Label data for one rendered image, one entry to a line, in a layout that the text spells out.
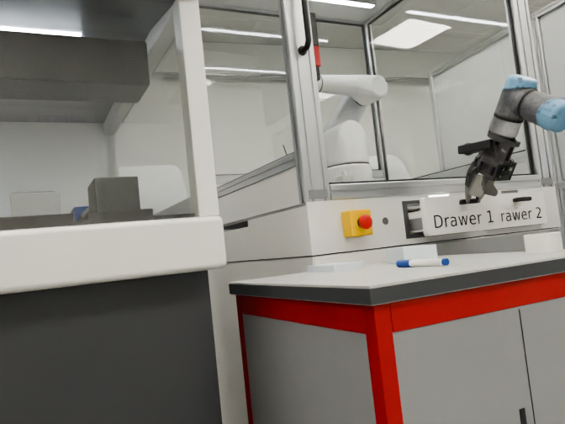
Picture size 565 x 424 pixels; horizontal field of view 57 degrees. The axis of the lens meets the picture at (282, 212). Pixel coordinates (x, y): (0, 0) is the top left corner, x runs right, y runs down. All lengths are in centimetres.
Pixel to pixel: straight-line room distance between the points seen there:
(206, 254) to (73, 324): 27
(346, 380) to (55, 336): 52
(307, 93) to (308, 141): 14
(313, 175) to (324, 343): 62
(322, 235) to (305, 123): 31
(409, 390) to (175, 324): 48
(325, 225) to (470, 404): 69
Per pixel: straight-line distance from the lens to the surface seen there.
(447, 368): 88
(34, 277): 97
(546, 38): 353
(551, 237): 119
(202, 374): 111
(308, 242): 142
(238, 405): 212
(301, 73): 150
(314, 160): 144
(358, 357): 84
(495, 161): 149
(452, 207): 159
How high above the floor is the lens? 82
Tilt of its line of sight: 4 degrees up
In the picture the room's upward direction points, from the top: 6 degrees counter-clockwise
